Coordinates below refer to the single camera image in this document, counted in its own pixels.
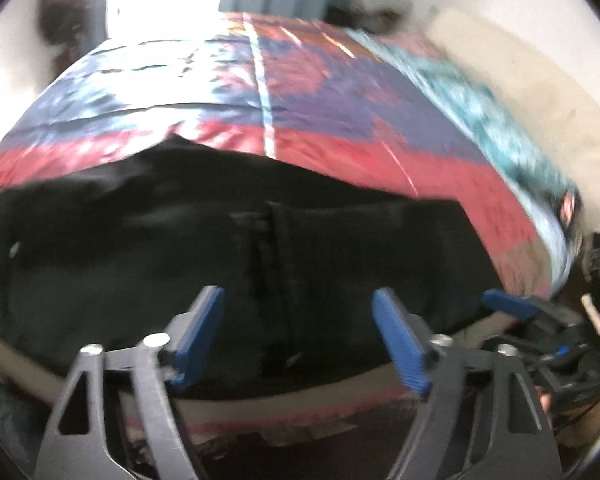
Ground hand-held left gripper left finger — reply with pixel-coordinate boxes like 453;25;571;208
34;286;226;480

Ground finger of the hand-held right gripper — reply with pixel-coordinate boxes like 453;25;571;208
481;289;583;333

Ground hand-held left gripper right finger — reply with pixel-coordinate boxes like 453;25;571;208
371;287;563;480

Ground black pants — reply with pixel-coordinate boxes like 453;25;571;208
0;132;503;378

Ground blue striped bed sheet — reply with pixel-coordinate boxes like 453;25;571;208
520;195;576;296

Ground teal patterned blanket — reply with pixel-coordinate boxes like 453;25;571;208
345;27;581;206

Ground person's blue jeans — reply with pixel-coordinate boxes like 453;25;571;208
0;370;46;461

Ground colourful satin quilt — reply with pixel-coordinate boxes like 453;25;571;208
0;10;556;451

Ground dark hanging clothes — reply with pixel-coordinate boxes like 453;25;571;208
37;0;93;68

